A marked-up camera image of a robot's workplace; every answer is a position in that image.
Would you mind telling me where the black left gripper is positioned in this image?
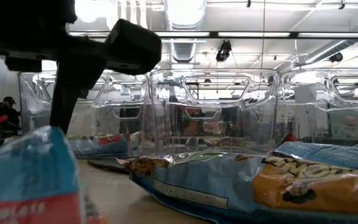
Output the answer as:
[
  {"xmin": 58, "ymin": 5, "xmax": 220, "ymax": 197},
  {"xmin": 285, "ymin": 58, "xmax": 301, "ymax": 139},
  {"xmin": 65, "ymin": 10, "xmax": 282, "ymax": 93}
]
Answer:
[{"xmin": 0, "ymin": 18, "xmax": 163, "ymax": 135}]

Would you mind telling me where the blue red granola bar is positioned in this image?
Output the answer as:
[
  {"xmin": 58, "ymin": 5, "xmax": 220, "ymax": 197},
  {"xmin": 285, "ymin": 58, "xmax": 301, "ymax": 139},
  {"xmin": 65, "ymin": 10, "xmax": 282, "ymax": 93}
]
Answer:
[
  {"xmin": 0, "ymin": 125, "xmax": 110, "ymax": 224},
  {"xmin": 68, "ymin": 133, "xmax": 131, "ymax": 159}
]

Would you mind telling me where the orange green granola bar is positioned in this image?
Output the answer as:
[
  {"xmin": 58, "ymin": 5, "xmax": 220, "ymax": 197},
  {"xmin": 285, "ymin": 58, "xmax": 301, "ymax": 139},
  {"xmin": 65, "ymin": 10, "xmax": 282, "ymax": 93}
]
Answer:
[{"xmin": 118, "ymin": 148, "xmax": 358, "ymax": 224}]

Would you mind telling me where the person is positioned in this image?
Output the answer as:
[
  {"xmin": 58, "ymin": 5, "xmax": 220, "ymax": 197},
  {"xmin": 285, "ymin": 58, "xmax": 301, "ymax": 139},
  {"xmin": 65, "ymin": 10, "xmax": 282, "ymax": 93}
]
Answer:
[{"xmin": 0, "ymin": 95, "xmax": 22, "ymax": 134}]

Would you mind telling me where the clear plastic bin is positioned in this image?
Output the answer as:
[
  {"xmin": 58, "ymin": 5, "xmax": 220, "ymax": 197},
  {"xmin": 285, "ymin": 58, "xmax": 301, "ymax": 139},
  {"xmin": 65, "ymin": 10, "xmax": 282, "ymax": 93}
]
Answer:
[
  {"xmin": 17, "ymin": 70, "xmax": 151, "ymax": 159},
  {"xmin": 149, "ymin": 67, "xmax": 280, "ymax": 156},
  {"xmin": 277, "ymin": 67, "xmax": 358, "ymax": 147}
]

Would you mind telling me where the black overhead light beam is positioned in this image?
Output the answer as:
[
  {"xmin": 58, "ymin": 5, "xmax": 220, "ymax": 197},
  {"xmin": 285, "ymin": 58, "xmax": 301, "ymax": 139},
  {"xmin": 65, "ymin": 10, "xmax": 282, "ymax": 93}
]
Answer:
[{"xmin": 68, "ymin": 30, "xmax": 358, "ymax": 40}]

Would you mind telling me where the black ceiling spotlight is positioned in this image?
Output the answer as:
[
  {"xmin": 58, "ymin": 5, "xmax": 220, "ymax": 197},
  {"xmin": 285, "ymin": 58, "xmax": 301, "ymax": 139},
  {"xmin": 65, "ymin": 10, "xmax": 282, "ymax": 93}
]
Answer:
[{"xmin": 328, "ymin": 52, "xmax": 344, "ymax": 63}]

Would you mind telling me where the silver ventilation duct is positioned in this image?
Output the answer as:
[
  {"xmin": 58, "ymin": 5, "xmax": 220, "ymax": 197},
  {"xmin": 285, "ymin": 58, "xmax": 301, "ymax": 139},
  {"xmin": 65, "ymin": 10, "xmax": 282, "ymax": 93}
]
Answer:
[{"xmin": 163, "ymin": 0, "xmax": 208, "ymax": 63}]

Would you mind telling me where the black overhead camera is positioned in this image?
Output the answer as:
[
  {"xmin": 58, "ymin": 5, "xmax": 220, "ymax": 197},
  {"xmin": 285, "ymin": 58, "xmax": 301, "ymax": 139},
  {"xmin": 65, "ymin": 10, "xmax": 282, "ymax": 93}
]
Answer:
[{"xmin": 215, "ymin": 39, "xmax": 232, "ymax": 63}]

